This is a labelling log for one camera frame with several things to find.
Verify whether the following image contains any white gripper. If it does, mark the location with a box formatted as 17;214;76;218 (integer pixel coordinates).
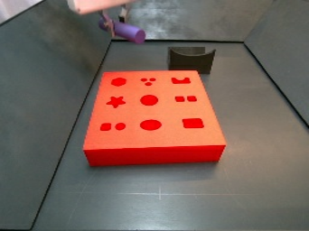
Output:
66;0;136;36

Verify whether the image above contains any purple cylinder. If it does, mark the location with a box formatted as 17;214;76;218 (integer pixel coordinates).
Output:
99;19;145;44

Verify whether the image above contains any black curved holder stand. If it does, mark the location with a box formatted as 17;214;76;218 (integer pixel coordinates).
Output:
167;47;216;74

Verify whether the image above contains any red shape sorter box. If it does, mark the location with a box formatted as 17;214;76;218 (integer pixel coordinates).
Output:
83;70;226;166

